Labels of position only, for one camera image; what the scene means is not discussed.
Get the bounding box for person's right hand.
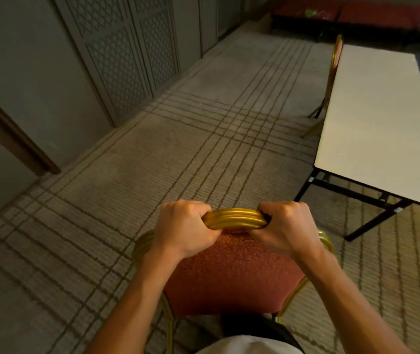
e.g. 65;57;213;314
249;201;326;261

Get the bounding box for person's left hand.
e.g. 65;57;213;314
153;200;222;260

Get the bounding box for red gold banquet chair stack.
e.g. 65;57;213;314
132;208;338;354

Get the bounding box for person's left forearm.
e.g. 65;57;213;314
88;237;196;354

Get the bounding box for person's right forearm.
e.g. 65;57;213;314
298;246;416;354

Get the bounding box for black trousers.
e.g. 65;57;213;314
220;313;303;345

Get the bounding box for white shirt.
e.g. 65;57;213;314
194;335;305;354

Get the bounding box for white folding table black legs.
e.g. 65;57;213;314
293;44;420;242

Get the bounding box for grey lattice door panel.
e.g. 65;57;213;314
126;0;181;99
52;0;154;128

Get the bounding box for row of red cushioned seats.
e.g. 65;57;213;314
271;0;420;38

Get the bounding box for brown wooden wall rail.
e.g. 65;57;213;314
0;80;62;177

